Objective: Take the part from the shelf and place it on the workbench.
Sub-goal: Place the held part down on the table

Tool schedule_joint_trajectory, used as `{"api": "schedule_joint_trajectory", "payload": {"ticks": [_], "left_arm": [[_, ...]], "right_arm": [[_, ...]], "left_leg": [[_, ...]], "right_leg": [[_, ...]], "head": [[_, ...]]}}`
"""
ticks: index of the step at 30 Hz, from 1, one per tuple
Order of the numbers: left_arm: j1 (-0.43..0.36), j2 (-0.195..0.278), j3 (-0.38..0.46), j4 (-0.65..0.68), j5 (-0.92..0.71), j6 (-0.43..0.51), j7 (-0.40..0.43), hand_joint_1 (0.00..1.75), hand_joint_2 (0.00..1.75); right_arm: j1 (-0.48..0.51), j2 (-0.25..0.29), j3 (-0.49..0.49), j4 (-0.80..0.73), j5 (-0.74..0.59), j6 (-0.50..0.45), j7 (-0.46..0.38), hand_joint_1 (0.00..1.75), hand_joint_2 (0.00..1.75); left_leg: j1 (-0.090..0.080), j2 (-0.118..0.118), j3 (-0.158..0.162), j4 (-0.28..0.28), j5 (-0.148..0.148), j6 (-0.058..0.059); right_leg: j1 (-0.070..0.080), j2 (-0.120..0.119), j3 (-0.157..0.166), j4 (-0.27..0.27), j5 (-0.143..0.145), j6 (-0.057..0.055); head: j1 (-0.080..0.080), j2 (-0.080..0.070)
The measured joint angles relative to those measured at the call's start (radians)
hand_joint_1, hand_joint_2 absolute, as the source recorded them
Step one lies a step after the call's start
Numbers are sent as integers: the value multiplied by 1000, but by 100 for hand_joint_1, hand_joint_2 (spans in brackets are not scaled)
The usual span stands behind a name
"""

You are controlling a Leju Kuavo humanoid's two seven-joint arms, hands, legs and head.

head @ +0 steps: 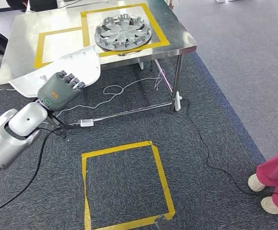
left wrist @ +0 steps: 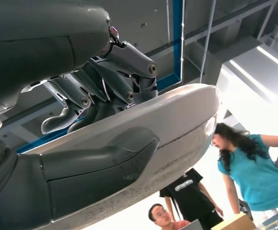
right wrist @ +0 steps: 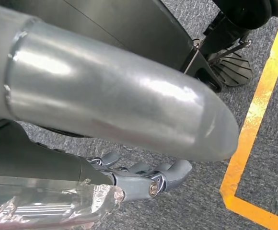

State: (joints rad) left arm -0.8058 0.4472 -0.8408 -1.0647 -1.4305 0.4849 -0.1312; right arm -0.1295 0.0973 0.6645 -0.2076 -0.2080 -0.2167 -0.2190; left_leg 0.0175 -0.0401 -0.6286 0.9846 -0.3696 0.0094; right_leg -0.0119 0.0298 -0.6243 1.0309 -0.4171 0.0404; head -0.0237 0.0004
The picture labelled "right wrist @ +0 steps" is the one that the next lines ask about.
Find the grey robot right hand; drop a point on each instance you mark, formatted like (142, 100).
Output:
(45, 165)

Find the clear crumpled plastic film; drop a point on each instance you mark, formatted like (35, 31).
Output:
(45, 206)

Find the silver rounded metal cylinder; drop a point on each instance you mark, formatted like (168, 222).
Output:
(105, 95)

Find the yellow floor tape square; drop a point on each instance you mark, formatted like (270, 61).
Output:
(256, 111)

